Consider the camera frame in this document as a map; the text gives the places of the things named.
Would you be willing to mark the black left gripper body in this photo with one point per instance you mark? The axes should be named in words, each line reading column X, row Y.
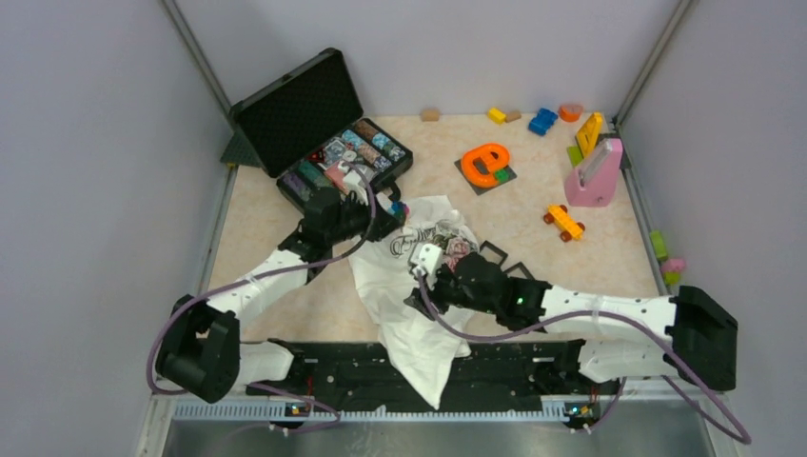
column 372, row 225

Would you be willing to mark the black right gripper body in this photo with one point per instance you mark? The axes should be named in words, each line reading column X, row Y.
column 443, row 293

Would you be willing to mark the white printed t-shirt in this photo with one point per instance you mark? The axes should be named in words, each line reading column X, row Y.
column 419, row 348

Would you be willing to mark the colourful beaded brooch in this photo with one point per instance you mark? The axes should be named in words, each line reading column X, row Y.
column 400, row 211

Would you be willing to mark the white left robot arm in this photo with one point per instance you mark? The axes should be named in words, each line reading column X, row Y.
column 200, row 349

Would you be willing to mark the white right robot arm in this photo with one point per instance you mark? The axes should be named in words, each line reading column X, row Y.
column 688, row 334

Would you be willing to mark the dark grey square mat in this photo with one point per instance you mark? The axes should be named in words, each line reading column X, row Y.
column 472, row 183

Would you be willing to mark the orange letter e toy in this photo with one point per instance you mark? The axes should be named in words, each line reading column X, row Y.
column 493, row 157

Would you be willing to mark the tan wooden block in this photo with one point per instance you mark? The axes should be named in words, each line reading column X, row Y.
column 430, row 115

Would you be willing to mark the black poker chip case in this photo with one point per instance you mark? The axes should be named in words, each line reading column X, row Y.
column 298, row 128

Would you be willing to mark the yellow toy car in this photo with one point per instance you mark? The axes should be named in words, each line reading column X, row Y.
column 569, row 228

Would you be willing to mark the yellow toy brick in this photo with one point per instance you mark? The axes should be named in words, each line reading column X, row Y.
column 496, row 115

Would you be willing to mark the small brown wooden block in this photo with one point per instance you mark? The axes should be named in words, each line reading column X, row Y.
column 512, row 116

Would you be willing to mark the pink wedge stand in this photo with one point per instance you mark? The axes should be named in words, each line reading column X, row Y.
column 592, row 183

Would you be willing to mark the blue toy brick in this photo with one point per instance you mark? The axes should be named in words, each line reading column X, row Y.
column 543, row 121

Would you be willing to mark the green flat toy piece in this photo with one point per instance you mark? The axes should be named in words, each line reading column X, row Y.
column 575, row 155

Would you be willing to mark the yellow perforated toy block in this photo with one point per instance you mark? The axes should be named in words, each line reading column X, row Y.
column 589, row 133

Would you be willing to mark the orange tape roll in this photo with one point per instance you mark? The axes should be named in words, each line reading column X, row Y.
column 570, row 113

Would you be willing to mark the pink and green toy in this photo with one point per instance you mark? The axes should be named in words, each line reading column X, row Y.
column 671, row 268

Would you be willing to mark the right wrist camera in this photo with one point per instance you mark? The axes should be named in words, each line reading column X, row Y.
column 425, row 259

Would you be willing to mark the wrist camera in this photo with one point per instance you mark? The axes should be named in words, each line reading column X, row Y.
column 425, row 259
column 353, row 180

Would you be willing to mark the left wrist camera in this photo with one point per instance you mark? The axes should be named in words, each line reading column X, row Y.
column 353, row 180

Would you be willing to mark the black square frame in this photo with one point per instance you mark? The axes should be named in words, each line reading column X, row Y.
column 492, row 253
column 519, row 270

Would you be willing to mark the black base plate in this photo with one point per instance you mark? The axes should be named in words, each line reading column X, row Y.
column 492, row 378

